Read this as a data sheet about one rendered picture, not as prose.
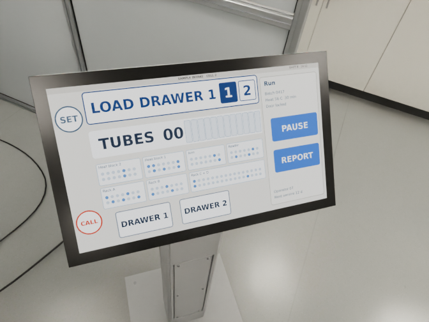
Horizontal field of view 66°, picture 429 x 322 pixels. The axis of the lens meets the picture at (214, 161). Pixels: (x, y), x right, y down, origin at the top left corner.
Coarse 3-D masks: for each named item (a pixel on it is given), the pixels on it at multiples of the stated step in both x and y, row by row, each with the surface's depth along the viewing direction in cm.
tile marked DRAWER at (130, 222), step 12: (156, 204) 57; (168, 204) 57; (120, 216) 55; (132, 216) 56; (144, 216) 56; (156, 216) 57; (168, 216) 58; (120, 228) 56; (132, 228) 56; (144, 228) 57; (156, 228) 57
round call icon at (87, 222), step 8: (96, 208) 54; (80, 216) 53; (88, 216) 54; (96, 216) 54; (80, 224) 54; (88, 224) 54; (96, 224) 54; (80, 232) 54; (88, 232) 54; (96, 232) 55; (104, 232) 55
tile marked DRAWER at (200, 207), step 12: (216, 192) 60; (228, 192) 60; (180, 204) 58; (192, 204) 59; (204, 204) 59; (216, 204) 60; (228, 204) 61; (192, 216) 59; (204, 216) 60; (216, 216) 60
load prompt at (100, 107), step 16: (208, 80) 57; (224, 80) 57; (240, 80) 58; (256, 80) 59; (96, 96) 52; (112, 96) 52; (128, 96) 53; (144, 96) 54; (160, 96) 55; (176, 96) 55; (192, 96) 56; (208, 96) 57; (224, 96) 58; (240, 96) 59; (256, 96) 59; (96, 112) 52; (112, 112) 53; (128, 112) 53; (144, 112) 54; (160, 112) 55; (176, 112) 56
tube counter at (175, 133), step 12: (180, 120) 56; (192, 120) 57; (204, 120) 57; (216, 120) 58; (228, 120) 58; (240, 120) 59; (252, 120) 60; (168, 132) 56; (180, 132) 56; (192, 132) 57; (204, 132) 58; (216, 132) 58; (228, 132) 59; (240, 132) 59; (252, 132) 60; (168, 144) 56; (180, 144) 57
